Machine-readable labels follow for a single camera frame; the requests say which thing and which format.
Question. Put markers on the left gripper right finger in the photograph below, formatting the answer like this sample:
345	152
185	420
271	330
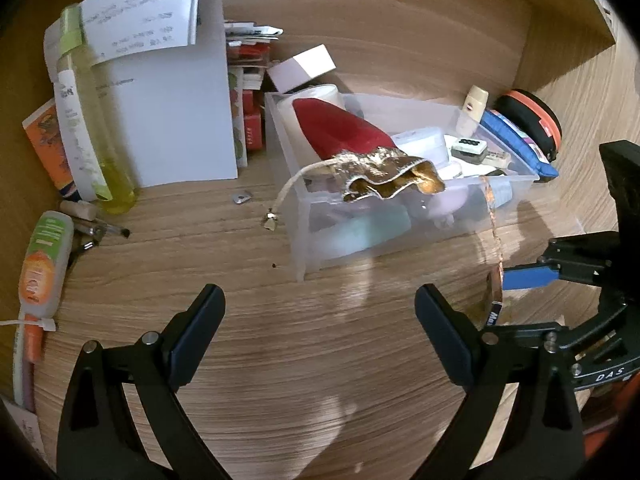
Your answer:
543	436

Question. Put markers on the cream lotion bottle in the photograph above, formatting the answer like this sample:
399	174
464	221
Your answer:
471	112

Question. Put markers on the blue patchwork pouch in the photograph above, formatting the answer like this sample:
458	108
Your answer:
519	142

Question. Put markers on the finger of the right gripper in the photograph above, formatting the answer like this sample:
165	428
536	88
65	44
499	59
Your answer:
529	276

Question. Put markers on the orange booklet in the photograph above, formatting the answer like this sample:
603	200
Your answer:
43	132

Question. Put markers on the small white pink box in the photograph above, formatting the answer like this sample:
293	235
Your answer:
301	68

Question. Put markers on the mint green bottle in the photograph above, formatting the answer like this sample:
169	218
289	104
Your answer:
363	232

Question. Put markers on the white paper sheet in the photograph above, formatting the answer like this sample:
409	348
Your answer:
161	77

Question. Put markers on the orange green tube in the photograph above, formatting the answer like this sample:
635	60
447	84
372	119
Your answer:
39	292

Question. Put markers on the small patterned eraser box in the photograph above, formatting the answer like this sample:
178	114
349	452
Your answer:
470	150

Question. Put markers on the red gold drawstring pouch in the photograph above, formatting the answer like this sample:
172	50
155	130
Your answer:
364	162

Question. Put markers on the pink round jar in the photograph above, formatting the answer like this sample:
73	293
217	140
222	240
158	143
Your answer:
441	207

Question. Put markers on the clear plastic storage bin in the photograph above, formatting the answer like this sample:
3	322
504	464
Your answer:
315	201

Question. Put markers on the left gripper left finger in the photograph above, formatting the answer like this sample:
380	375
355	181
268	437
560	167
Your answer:
97	437

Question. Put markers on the black orange zip case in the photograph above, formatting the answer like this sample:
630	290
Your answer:
534	117

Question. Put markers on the small metal clip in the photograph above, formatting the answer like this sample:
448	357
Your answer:
241	198

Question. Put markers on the stack of books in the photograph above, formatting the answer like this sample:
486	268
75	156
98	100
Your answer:
248	57

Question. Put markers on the yellow liquid spray bottle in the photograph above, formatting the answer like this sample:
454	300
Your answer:
108	174

